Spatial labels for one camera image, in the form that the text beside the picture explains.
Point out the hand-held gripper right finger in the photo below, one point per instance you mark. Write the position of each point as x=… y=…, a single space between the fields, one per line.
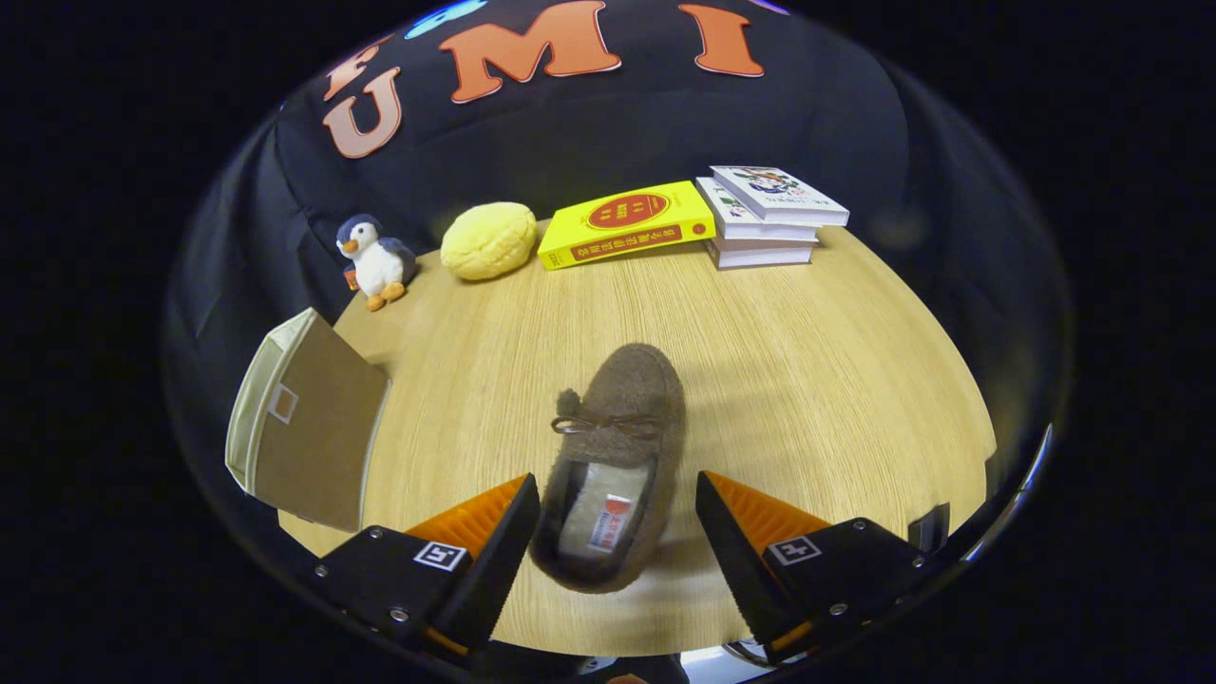
x=736 y=560

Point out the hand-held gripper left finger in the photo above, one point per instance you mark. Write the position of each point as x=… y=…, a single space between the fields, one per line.
x=499 y=560

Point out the brown fuzzy shoe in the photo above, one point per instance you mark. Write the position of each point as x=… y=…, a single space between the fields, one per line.
x=632 y=389

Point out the beige fabric storage box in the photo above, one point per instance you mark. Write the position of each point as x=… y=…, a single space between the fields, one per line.
x=318 y=427

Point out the brown-edged book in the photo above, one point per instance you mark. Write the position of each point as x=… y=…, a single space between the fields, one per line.
x=760 y=255

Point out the penguin plush toy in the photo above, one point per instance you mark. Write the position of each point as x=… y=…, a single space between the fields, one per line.
x=380 y=266

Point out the yellow bun-shaped plush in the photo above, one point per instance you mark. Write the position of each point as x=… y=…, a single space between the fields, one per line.
x=489 y=242

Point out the yellow book with red circle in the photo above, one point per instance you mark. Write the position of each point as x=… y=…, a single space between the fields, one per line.
x=627 y=228

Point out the white book with illustrated cover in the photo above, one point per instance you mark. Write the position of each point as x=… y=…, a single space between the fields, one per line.
x=779 y=190

